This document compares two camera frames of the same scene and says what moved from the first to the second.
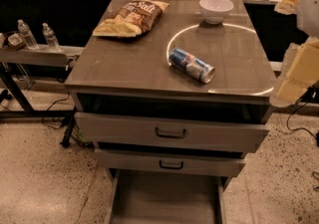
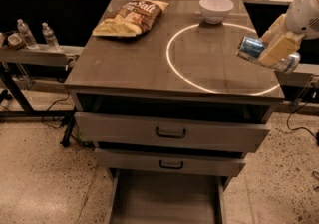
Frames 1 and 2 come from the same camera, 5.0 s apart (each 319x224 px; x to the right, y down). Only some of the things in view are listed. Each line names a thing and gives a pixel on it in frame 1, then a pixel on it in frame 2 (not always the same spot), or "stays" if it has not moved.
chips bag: [132, 18] stays
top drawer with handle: [174, 131] stays
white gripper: [309, 7] → [303, 17]
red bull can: [191, 65] → [253, 49]
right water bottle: [50, 36] stays
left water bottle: [27, 36] stays
